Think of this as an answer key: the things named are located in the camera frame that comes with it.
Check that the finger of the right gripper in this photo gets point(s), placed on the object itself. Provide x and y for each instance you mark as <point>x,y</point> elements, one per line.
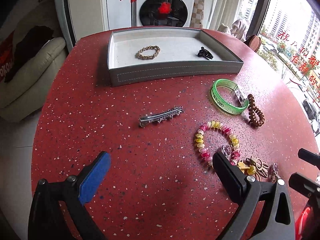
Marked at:
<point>309,157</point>
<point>303,185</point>

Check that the white washing machine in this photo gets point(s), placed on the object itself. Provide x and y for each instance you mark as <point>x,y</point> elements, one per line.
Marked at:
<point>172,13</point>

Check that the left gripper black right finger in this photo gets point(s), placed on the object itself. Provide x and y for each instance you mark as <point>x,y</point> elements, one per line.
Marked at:
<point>276,220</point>

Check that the silver metal hair barrette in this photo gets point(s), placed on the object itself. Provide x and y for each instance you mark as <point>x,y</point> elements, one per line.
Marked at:
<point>169,114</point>

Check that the cream leather sofa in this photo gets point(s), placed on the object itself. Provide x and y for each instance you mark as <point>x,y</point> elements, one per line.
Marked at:
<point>28,89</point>

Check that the red handled mop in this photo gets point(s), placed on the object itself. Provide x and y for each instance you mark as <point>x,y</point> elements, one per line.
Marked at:
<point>133,13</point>

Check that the green translucent bangle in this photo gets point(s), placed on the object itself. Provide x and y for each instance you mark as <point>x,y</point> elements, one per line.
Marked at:
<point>222,103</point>

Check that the black claw hair clip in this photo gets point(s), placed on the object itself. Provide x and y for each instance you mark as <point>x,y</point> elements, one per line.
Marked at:
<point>205,53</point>

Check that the red black cushion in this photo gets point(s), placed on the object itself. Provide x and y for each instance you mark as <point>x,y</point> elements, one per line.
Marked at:
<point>6,55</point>

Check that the small crystal hair clip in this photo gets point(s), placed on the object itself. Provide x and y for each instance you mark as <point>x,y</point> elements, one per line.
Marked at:
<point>273,174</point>

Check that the checkered cloth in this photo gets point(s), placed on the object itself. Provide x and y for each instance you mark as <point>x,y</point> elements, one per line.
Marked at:
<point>197,15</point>

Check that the grey jewelry tray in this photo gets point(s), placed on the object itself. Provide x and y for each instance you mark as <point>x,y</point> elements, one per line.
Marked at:
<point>144,54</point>

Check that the beige looped hair clip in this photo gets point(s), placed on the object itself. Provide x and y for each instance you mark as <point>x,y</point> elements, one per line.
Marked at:
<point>261,167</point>

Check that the wooden chair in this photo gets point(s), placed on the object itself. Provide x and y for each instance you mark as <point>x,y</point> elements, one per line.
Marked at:
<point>253,42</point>

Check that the white curtain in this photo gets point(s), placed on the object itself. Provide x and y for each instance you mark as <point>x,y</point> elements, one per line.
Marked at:
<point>223,12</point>

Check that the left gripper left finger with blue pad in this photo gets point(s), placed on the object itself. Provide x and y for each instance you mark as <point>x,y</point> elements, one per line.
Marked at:
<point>46,220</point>

